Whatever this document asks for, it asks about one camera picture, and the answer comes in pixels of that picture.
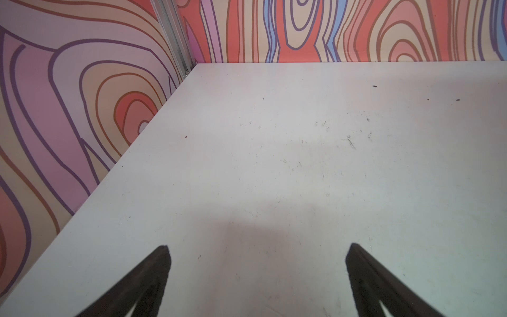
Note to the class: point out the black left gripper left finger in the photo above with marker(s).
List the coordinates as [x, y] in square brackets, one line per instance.
[140, 292]

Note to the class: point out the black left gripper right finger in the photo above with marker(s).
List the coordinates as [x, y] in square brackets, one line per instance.
[375, 288]

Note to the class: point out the aluminium corner post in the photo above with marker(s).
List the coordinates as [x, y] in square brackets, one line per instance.
[173, 30]

